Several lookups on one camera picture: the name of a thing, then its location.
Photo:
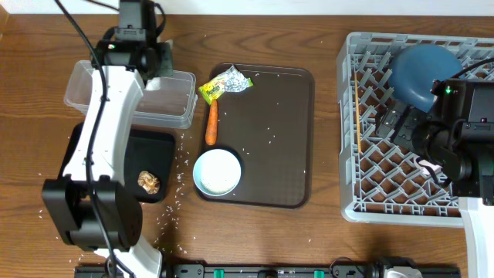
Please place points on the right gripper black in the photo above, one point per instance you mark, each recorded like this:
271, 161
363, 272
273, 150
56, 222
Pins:
394, 114

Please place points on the wooden chopstick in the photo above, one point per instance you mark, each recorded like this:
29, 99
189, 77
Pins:
357, 112

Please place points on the dark blue bowl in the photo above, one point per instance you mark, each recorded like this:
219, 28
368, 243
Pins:
414, 69

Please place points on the pink cup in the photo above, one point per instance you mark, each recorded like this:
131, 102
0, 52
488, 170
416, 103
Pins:
426, 167

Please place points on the white tissue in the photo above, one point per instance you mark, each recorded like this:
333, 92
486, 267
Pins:
154, 84

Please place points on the brown mushroom food scrap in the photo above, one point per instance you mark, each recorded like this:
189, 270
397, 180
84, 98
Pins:
149, 182

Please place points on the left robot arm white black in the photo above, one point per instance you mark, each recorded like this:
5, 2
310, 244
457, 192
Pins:
88, 202

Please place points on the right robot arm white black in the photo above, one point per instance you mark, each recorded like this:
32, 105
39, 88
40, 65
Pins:
456, 134

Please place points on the grey dishwasher rack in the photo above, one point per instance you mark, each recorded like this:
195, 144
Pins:
381, 185

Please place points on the brown serving tray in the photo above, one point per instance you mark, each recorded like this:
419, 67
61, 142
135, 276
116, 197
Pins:
269, 128

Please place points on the yellow green snack wrapper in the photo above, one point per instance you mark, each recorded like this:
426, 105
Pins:
213, 89

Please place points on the orange carrot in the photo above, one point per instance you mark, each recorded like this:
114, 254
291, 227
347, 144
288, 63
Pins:
212, 126

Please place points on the light blue rice bowl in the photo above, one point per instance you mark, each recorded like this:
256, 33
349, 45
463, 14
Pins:
217, 172

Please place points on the clear plastic bin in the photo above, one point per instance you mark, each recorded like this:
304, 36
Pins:
172, 106

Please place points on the black tray bin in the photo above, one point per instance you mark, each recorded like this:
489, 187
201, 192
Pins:
148, 151

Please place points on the black rail at table edge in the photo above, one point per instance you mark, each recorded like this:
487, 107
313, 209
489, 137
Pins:
340, 268

